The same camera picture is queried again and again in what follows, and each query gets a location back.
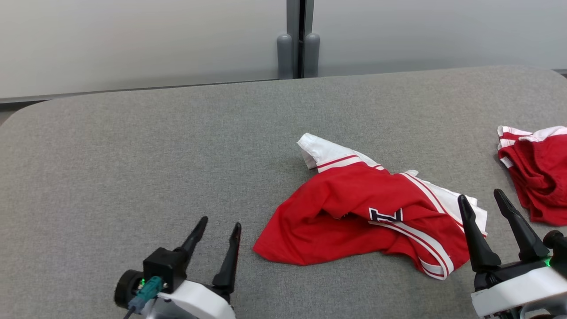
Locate grey metal partition post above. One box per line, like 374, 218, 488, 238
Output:
287, 0, 315, 79

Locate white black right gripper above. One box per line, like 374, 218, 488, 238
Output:
457, 188, 567, 318

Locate red white sports jersey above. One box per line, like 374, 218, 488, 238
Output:
252, 133, 489, 280

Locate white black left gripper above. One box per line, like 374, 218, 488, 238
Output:
114, 216, 242, 319

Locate red shorts with white stripe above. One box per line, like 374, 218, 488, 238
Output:
497, 125, 567, 226

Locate black cable with teal plug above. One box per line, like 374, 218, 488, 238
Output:
123, 276, 164, 319

